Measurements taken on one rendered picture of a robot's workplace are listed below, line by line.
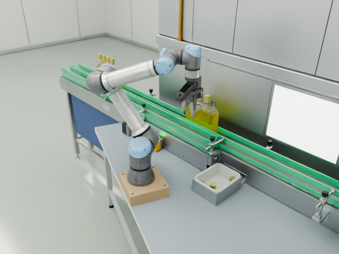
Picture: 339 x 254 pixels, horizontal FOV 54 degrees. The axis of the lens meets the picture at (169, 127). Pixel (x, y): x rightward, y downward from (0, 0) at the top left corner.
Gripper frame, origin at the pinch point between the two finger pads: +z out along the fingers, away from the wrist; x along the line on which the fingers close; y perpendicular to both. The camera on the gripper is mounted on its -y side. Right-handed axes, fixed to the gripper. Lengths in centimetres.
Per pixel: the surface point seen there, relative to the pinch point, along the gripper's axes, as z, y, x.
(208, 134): 23.2, 23.7, 4.1
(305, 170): 23, 33, -53
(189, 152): 35.2, 14.5, 10.2
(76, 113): 62, 16, 155
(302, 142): 14, 42, -45
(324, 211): 32, 21, -71
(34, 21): 65, 170, 590
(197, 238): 43, -27, -34
